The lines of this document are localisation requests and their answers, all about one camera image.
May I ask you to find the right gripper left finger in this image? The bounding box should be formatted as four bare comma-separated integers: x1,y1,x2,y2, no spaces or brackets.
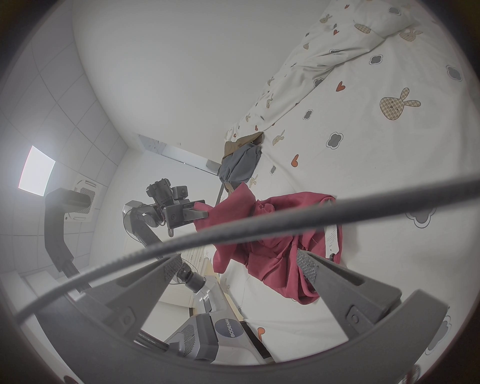
77,253,184,342

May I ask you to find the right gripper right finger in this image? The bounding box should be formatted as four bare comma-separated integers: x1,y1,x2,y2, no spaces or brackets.
296,249,402,340

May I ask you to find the red shirt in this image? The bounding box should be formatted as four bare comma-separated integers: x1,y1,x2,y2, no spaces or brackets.
195,182,343,305

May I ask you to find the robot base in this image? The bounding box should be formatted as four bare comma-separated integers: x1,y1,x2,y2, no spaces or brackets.
163,262,276,366

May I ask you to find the grey garment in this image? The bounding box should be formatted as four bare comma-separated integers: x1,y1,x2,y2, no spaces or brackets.
218,144,262,184

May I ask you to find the brown garment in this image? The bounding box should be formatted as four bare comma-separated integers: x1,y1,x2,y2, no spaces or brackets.
223,132,265,196

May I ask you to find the white ceiling air conditioner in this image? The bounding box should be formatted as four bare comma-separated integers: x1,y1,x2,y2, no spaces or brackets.
64,176,100,222

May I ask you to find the square ceiling light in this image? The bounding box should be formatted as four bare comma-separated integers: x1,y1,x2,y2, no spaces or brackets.
19,145,56,196

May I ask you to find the bed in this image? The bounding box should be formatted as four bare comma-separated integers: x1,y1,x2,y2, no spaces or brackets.
210,0,480,366

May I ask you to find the white printed quilt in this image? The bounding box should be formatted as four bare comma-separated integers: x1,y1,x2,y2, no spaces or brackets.
225,0,424,139

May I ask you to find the black cable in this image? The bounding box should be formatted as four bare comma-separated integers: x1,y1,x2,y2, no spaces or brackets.
17,173,480,319

